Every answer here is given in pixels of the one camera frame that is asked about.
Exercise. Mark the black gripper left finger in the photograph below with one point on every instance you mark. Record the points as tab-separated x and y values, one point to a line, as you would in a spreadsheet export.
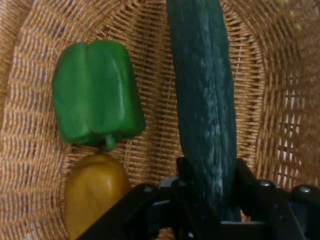
190	200

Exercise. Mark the dark green cucumber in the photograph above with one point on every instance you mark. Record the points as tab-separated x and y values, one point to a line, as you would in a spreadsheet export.
205	100

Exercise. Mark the woven wicker basket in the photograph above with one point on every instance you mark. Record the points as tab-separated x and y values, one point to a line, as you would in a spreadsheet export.
262	87

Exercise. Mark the green bell pepper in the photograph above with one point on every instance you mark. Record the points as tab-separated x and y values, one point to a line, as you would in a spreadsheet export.
97	95

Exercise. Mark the yellow bell pepper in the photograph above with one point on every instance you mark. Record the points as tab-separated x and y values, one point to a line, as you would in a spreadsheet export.
95	190

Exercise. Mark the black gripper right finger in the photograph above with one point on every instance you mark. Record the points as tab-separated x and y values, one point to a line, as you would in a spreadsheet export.
275	212

